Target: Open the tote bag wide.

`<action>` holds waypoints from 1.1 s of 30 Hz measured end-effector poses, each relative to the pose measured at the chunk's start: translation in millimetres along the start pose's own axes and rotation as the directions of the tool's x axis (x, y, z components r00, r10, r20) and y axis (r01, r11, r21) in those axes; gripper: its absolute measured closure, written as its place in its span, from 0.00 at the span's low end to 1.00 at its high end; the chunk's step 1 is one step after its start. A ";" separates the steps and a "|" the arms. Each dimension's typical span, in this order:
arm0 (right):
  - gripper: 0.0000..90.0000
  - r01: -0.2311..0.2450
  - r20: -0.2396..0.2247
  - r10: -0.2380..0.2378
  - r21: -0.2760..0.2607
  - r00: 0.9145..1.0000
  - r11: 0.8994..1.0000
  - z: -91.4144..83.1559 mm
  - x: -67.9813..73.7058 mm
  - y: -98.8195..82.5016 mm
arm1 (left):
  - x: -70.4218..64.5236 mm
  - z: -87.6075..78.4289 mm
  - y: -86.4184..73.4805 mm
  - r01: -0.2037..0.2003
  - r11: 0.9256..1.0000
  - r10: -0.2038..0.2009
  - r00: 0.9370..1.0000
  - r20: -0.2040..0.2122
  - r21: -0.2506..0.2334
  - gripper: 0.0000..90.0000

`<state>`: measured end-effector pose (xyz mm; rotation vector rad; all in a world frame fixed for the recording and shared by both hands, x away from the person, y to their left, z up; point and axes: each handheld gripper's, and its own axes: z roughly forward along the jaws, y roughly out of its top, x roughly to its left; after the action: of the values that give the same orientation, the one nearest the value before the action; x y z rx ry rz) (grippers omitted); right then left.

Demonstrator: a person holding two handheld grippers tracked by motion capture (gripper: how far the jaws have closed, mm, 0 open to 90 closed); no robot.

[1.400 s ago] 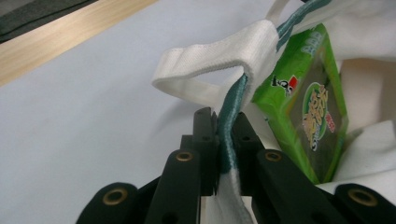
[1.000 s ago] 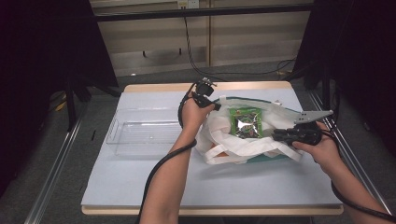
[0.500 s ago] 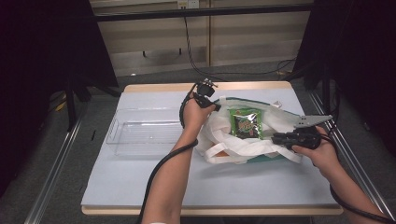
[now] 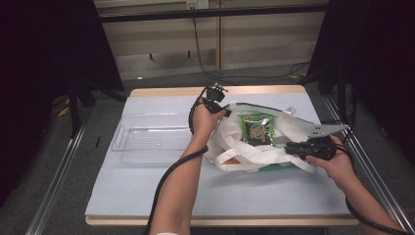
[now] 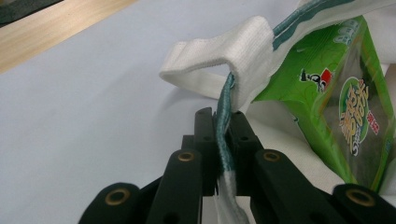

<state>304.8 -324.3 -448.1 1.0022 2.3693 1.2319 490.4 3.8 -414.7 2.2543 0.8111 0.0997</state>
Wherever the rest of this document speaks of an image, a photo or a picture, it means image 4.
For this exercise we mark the green snack packet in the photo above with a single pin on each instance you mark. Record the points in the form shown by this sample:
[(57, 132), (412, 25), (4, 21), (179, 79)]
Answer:
[(257, 130)]

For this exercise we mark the black horizontal bar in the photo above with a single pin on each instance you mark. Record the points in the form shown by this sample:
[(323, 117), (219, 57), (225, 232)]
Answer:
[(208, 13)]

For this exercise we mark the person's right hand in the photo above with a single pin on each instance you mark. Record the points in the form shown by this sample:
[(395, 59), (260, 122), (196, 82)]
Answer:
[(339, 166)]

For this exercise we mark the metal floor rail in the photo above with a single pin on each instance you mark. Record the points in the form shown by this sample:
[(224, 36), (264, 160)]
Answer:
[(55, 182), (378, 182)]

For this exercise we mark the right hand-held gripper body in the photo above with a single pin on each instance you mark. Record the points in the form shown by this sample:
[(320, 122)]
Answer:
[(321, 148)]

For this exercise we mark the person's left hand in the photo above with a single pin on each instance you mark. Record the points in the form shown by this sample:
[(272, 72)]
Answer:
[(204, 122)]

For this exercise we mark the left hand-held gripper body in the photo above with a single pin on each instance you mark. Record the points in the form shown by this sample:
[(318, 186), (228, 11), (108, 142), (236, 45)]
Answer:
[(214, 94)]

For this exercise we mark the clear plastic container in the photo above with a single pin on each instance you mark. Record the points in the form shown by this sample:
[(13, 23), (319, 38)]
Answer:
[(153, 137)]

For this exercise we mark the white canvas tote bag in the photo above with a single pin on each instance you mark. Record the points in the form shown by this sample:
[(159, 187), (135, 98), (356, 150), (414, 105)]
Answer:
[(235, 150)]

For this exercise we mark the white wall socket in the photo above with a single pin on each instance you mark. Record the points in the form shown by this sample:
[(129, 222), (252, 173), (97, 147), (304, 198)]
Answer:
[(197, 4)]

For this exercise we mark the pale blue table mat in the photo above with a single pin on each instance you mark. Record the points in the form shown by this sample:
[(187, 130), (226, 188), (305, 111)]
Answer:
[(261, 196)]

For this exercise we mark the dark curtain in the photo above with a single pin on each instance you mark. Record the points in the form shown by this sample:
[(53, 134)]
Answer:
[(39, 65), (375, 49)]

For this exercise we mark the black metal stand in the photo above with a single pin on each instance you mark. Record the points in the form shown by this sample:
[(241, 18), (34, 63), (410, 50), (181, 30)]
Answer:
[(74, 111)]

